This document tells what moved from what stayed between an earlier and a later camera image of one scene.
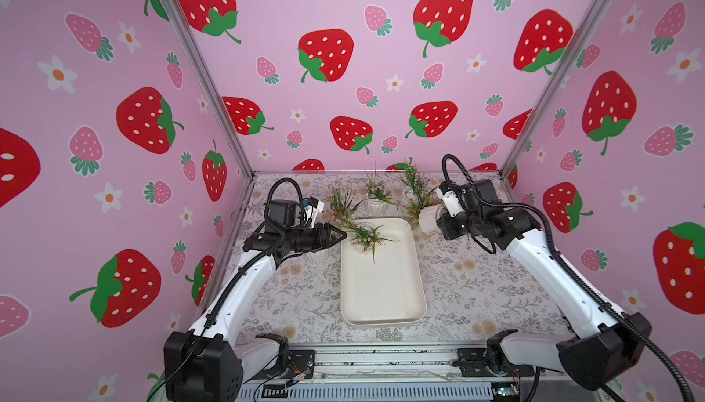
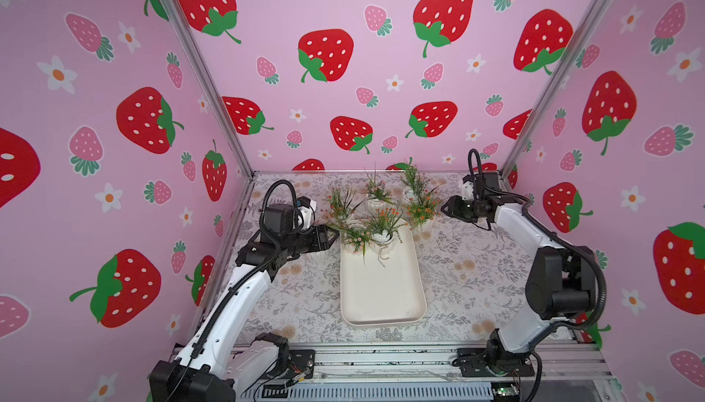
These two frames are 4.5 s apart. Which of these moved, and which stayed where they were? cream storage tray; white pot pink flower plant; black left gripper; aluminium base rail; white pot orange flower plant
Moved: white pot pink flower plant; white pot orange flower plant
Stayed: cream storage tray; black left gripper; aluminium base rail
